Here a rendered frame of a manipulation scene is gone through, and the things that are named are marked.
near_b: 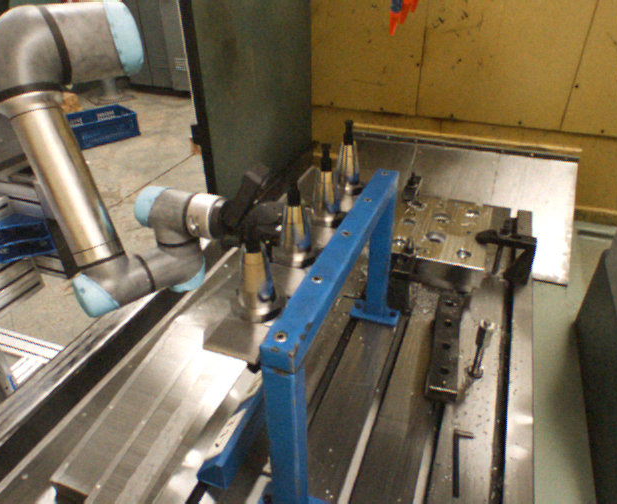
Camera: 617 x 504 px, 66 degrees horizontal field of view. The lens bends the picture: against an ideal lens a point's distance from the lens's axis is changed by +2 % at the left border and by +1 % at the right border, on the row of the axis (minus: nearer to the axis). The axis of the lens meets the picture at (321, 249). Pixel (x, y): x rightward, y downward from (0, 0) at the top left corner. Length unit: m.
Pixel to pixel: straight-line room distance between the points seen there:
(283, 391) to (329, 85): 1.71
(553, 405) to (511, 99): 1.14
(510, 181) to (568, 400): 0.90
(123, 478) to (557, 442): 0.92
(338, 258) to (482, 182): 1.38
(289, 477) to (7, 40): 0.72
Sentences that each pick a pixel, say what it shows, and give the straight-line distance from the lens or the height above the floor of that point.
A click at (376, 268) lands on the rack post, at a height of 1.03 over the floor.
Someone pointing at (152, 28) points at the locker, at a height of 0.74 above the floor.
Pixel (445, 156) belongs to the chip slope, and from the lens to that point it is 2.01.
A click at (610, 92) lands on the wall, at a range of 2.01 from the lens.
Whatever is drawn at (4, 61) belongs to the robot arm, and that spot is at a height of 1.41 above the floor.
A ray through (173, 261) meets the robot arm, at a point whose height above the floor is 1.09.
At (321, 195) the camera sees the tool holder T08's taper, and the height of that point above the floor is 1.26.
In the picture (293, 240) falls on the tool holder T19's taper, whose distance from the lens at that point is 0.59.
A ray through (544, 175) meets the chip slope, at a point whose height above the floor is 0.82.
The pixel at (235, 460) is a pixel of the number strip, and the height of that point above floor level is 0.93.
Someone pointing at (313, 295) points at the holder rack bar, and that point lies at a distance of 0.54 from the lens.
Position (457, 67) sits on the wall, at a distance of 1.97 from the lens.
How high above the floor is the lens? 1.56
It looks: 33 degrees down
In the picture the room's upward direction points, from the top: straight up
